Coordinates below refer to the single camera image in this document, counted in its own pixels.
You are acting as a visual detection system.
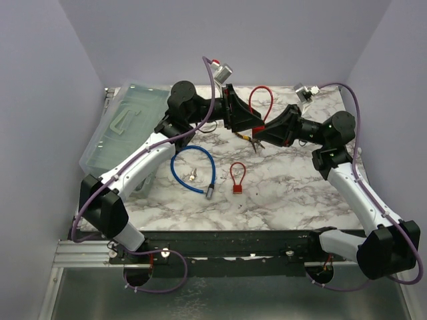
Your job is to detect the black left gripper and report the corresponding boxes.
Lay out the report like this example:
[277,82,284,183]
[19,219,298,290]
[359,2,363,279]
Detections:
[186,83,264,131]

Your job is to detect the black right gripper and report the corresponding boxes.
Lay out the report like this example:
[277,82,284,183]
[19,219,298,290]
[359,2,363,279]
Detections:
[254,105,330,147]

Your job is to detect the red cable lock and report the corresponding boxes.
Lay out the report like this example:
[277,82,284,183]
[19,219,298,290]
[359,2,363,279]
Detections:
[229,161,247,195]
[248,85,274,135]

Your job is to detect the small silver key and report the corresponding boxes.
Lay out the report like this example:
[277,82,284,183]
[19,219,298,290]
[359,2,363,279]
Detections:
[189,168,197,181]

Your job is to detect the blue cable lock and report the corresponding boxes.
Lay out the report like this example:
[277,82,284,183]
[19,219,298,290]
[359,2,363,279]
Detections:
[170,145,217,201]

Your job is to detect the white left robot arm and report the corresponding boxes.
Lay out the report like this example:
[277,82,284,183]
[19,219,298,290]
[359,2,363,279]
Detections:
[71,81,264,263]

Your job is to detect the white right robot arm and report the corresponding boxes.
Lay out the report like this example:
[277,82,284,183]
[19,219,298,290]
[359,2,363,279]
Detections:
[255,105,420,280]

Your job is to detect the clear plastic storage box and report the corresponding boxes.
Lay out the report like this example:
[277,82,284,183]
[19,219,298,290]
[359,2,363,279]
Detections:
[79,82,175,200]

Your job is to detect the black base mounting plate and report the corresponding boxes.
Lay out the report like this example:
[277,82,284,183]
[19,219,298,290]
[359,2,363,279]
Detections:
[105,231,343,283]

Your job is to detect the yellow handled pliers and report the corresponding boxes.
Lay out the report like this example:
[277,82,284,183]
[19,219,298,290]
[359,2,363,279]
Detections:
[234,133,265,153]

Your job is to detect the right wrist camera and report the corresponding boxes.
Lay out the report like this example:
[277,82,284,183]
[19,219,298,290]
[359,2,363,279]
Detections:
[294,83,320,114]

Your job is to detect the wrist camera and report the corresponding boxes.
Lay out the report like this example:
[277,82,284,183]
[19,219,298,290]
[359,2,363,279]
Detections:
[211,61,233,85]
[294,83,320,114]

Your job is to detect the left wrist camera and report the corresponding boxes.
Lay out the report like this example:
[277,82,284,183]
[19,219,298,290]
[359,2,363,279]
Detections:
[211,61,233,85]

